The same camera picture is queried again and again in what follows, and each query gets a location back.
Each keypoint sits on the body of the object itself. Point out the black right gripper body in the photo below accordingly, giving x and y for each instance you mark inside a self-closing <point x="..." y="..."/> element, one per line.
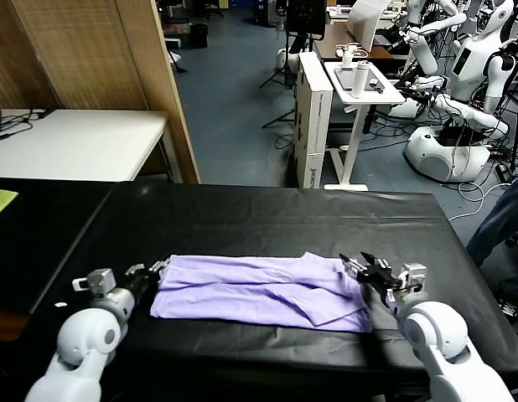
<point x="382" y="282"/>

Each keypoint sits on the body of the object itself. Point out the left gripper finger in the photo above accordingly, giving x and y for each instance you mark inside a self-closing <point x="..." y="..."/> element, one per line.
<point x="160" y="268"/>
<point x="135" y="270"/>

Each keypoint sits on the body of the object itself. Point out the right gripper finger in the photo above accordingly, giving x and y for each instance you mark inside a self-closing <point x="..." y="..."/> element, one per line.
<point x="379" y="267"/>
<point x="353" y="268"/>

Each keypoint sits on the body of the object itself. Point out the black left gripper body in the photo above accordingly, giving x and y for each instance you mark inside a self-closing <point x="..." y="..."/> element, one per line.
<point x="142" y="281"/>

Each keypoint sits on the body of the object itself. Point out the lavender T-shirt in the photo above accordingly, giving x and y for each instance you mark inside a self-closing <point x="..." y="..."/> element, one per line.
<point x="259" y="289"/>

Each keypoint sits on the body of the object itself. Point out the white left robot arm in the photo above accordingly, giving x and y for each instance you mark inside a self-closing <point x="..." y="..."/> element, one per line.
<point x="87" y="335"/>

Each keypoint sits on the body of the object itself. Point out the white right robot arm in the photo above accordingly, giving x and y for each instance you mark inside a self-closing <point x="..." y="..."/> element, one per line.
<point x="439" y="335"/>

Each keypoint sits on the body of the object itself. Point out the black plastic table cover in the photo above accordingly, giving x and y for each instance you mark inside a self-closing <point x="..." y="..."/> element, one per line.
<point x="263" y="218"/>

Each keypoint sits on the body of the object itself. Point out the person's leg in blue jeans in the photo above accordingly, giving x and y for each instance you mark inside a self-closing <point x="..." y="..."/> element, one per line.
<point x="493" y="226"/>

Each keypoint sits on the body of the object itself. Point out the white rectangular table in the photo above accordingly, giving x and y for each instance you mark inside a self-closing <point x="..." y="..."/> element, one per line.
<point x="83" y="142"/>

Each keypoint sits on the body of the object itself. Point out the white mobile stand desk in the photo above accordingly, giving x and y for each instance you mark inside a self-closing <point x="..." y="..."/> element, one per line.
<point x="356" y="125"/>

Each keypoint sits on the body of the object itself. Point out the tall white cardboard box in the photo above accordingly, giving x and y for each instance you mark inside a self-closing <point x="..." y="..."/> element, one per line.
<point x="312" y="125"/>

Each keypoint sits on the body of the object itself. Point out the yellow-green cloth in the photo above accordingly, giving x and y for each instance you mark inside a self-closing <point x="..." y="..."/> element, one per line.
<point x="0" y="203"/>

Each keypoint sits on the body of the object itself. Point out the small black gadget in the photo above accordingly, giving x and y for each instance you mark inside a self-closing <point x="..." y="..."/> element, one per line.
<point x="376" y="85"/>

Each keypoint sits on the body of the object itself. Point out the white bottle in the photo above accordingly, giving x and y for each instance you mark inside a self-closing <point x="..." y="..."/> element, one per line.
<point x="360" y="79"/>

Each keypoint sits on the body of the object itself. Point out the grey tablet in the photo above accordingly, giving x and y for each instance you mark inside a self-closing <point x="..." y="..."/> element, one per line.
<point x="345" y="79"/>

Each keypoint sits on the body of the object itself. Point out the black tripod stand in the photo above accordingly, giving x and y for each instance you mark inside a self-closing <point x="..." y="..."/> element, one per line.
<point x="285" y="71"/>

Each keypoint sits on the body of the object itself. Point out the small white desk gadget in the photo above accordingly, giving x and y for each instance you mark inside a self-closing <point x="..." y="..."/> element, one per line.
<point x="348" y="56"/>

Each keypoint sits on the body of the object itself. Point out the brown wooden desk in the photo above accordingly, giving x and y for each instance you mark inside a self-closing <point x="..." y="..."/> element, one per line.
<point x="331" y="48"/>

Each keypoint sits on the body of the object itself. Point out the white humanoid robot with base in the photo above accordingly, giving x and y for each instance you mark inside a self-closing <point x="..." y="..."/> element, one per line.
<point x="470" y="63"/>

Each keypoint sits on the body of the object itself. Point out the bamboo folding screen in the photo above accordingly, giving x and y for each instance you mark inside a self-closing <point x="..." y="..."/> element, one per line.
<point x="87" y="50"/>

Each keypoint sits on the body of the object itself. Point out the black trash bin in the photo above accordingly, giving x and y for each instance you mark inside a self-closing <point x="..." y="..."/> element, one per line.
<point x="198" y="35"/>

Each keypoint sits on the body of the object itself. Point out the white curved panel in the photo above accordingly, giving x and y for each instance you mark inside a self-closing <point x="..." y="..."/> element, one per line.
<point x="364" y="21"/>

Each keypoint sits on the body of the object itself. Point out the black monitor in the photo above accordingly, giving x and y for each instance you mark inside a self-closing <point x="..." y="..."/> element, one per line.
<point x="306" y="17"/>

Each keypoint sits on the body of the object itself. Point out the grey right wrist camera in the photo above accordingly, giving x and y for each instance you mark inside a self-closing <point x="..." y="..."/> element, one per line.
<point x="414" y="276"/>

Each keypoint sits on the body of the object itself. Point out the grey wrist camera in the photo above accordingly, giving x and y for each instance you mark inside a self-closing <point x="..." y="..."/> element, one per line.
<point x="99" y="280"/>
<point x="414" y="276"/>

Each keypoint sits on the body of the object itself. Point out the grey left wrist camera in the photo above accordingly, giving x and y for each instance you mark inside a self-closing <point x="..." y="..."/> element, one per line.
<point x="99" y="280"/>

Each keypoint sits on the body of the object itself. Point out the black camera tripod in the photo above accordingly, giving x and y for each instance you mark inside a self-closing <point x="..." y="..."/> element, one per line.
<point x="516" y="117"/>

